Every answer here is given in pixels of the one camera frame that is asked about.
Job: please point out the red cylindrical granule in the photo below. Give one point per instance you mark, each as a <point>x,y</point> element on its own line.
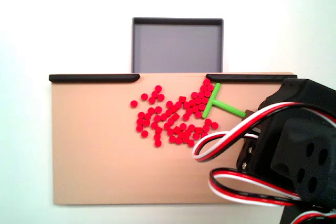
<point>139,121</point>
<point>167,125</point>
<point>134,103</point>
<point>201,107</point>
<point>144,96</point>
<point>154,125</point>
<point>158,109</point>
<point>178,140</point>
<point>169,104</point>
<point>198,130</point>
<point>191,143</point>
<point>201,94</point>
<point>144,133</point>
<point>207,93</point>
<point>161,97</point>
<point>172,139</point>
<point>157,143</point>
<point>146,122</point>
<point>185,139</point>
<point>204,87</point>
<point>158,130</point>
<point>157,136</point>
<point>215,125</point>
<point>151,110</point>
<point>163,116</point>
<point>204,100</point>
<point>210,87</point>
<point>152,100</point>
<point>208,121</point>
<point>194,94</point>
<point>207,81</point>
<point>158,88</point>
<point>203,134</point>
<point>139,128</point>
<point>155,94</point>
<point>198,100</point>
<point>198,114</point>
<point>141,115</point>
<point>196,136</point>
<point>157,118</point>
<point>171,121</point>
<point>206,128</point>
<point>148,116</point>

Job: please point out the green T pusher brown block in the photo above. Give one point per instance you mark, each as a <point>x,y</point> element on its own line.
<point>211,100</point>

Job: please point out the grey tray container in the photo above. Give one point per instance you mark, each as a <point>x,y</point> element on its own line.
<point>178,48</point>

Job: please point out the beige flat board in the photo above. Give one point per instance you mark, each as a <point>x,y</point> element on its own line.
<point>105,155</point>

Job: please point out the black edge rail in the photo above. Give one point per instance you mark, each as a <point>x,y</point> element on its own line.
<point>236,78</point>
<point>92,78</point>

